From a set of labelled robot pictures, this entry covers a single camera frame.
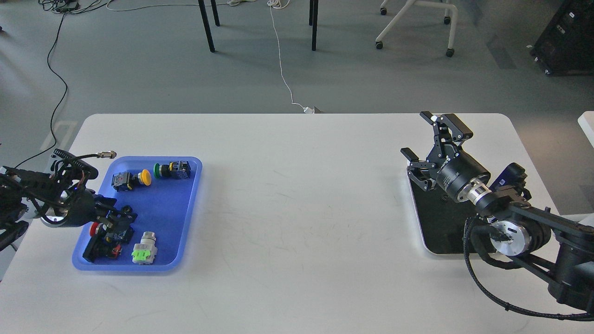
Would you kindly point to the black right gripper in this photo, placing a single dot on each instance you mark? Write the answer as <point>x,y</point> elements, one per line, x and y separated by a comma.
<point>447,165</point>

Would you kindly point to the white table corner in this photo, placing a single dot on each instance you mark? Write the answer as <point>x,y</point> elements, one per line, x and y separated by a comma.
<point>586,122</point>

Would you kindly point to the green silver push button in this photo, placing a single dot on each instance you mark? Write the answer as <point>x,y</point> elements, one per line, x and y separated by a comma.
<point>145,251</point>

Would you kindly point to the yellow push button switch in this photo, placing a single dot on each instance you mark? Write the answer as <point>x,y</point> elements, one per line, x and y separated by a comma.
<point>125,182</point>

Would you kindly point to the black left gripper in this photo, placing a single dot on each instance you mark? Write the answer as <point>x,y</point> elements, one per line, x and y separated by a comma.
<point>89,207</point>

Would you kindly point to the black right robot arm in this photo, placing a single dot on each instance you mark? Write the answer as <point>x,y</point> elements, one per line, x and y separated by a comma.
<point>507,232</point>

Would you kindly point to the black equipment case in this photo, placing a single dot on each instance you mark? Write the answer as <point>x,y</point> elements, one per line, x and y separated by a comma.
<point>566,46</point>

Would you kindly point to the silver metal tray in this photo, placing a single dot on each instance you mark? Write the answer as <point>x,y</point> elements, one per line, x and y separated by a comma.
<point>441,220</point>

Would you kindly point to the blue plastic tray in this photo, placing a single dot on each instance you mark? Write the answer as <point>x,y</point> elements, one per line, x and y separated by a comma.
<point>165,208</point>

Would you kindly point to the black table leg left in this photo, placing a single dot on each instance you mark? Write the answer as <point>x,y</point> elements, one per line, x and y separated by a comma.
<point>207,28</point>

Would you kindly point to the black table leg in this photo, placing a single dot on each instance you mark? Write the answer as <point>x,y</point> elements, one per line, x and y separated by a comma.
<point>207,28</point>
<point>313,22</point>

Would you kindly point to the red push button switch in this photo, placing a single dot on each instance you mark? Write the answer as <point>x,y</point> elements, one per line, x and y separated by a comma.
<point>105,243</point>

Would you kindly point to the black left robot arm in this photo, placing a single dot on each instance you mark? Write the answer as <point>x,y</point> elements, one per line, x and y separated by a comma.
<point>60,198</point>

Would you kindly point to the green push button switch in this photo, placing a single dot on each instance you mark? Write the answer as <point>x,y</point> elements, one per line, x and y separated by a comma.
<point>178,170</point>

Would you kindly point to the black table leg right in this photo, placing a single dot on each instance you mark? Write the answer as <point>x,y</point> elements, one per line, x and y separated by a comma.
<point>313,22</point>

